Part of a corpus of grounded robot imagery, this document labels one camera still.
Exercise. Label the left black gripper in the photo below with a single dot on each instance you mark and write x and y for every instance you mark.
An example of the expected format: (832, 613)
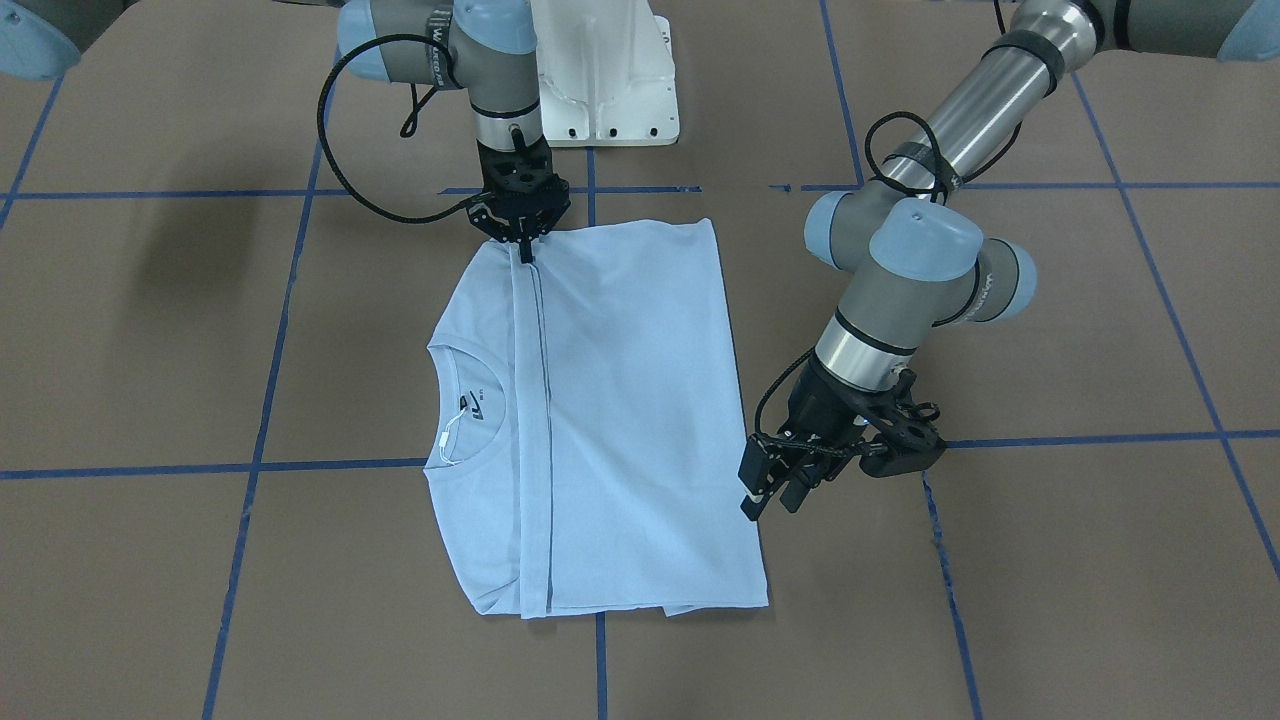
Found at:
(817, 403)

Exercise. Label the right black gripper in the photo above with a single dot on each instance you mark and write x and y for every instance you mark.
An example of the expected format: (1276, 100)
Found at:
(549, 216)

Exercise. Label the light blue t-shirt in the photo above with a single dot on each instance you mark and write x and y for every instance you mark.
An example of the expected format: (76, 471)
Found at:
(591, 427)

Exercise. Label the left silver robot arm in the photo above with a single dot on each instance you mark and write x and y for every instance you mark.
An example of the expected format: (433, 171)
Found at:
(916, 264)

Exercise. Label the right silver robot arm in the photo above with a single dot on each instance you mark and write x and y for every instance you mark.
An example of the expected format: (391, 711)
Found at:
(488, 49)

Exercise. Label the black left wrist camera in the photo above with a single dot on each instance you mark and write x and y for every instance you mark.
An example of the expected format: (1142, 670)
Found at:
(906, 440)

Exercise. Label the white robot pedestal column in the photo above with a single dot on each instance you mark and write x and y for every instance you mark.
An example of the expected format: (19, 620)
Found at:
(607, 74)

